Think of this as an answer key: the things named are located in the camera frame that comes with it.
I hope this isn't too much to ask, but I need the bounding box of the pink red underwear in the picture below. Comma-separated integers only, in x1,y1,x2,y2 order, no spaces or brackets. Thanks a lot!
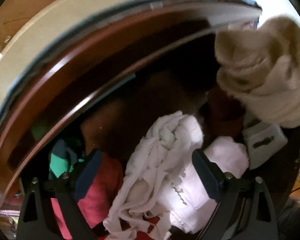
50,152,125,240

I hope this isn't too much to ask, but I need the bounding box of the green and black underwear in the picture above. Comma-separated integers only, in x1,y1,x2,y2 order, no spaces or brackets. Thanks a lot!
49,140,84,180

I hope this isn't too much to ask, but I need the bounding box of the cream dresser top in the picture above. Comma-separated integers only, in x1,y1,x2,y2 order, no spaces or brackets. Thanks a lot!
0,0,130,107

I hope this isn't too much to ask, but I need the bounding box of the white plastic tag piece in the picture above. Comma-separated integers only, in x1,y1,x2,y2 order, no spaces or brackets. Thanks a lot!
243,122,288,170

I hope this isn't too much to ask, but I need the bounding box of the white lace underwear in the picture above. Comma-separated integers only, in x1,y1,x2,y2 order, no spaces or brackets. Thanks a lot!
103,111,203,239

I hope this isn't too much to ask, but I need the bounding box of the beige underwear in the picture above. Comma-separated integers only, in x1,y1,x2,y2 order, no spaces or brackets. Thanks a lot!
215,16,300,128

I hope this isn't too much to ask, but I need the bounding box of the white folded garment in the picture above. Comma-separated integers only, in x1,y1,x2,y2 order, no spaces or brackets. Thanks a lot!
159,137,249,234

